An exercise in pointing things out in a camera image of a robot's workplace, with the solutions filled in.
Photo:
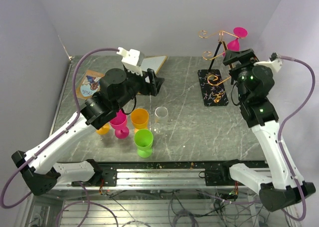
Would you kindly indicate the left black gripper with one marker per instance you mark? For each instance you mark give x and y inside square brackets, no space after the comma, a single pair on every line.
[153,87]

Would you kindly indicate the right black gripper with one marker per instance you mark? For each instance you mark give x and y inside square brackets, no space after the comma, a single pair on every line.
[233,57]

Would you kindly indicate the pink wine glass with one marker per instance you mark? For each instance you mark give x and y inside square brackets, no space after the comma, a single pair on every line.
[119,124]
[234,45]

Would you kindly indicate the clear wine glass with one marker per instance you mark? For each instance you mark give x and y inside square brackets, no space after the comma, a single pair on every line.
[161,118]

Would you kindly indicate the yellow wine glass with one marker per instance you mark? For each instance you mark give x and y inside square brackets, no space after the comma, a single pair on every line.
[140,119]
[103,130]

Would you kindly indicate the green wine glass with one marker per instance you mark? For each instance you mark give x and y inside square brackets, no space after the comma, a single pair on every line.
[143,140]

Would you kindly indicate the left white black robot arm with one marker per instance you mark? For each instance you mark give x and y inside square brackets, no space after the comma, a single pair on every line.
[39,166]

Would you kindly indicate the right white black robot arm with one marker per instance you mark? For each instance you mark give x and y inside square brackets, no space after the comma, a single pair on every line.
[286,185]

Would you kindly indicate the gold black wine glass rack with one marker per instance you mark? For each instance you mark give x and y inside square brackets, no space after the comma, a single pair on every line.
[210,80]

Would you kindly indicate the yellow framed whiteboard tablet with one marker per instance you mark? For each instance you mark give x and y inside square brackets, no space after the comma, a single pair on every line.
[154,63]

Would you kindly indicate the orange picture book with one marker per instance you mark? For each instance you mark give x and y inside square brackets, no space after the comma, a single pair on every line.
[90,84]

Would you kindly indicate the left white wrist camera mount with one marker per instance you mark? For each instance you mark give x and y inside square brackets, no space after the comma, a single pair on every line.
[132,60]

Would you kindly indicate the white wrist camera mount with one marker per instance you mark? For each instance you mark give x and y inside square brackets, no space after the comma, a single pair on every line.
[274,63]
[132,60]

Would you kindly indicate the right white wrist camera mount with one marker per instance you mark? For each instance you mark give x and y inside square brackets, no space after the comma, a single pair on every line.
[274,63]

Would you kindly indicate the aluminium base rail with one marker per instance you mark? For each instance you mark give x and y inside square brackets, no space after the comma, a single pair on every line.
[162,175]

